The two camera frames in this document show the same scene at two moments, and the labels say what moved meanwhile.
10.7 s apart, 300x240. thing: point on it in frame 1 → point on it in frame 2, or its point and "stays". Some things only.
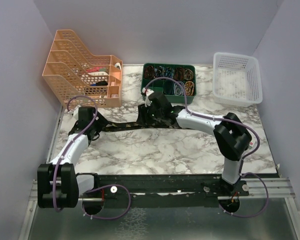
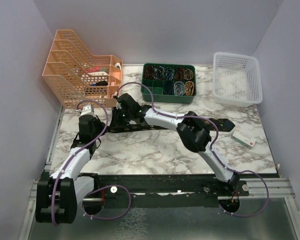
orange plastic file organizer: [71, 70] stays
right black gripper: [142, 118] → [115, 121]
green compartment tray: [173, 90] stays
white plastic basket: [236, 79] stays
